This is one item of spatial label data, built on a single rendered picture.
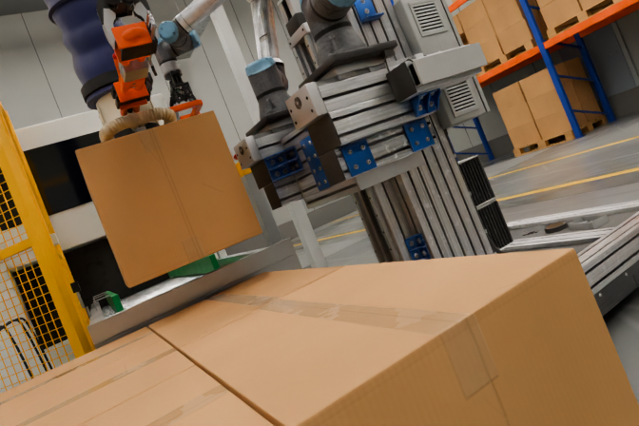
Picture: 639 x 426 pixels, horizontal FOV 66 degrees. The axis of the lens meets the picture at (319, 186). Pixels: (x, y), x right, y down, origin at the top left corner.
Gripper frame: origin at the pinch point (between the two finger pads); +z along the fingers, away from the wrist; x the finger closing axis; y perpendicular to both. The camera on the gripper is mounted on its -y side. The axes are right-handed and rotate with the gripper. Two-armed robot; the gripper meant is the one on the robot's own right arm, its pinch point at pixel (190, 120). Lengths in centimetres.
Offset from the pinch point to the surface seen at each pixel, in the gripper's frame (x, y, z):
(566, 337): -7, 161, 73
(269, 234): 20, -21, 58
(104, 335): -57, 39, 63
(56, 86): -26, -849, -337
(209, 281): -23, 37, 62
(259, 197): 21.6, -21.2, 39.7
